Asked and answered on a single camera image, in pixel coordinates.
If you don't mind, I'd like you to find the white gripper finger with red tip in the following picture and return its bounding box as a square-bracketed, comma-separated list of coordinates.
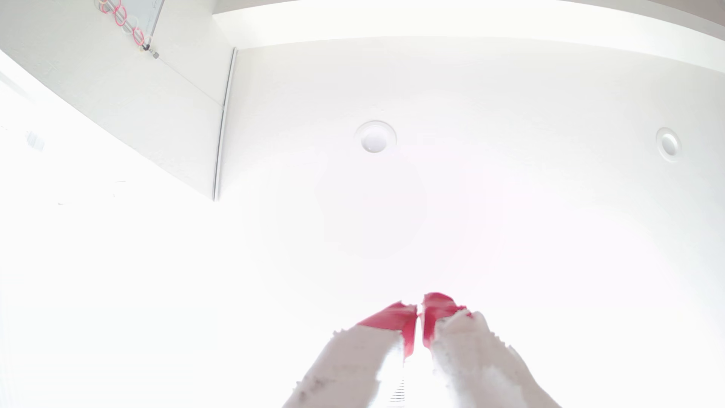
[282, 301, 418, 408]
[423, 292, 563, 408]

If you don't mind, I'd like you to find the round recessed ceiling light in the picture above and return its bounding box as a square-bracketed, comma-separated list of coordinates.
[656, 127, 683, 163]
[355, 120, 397, 155]

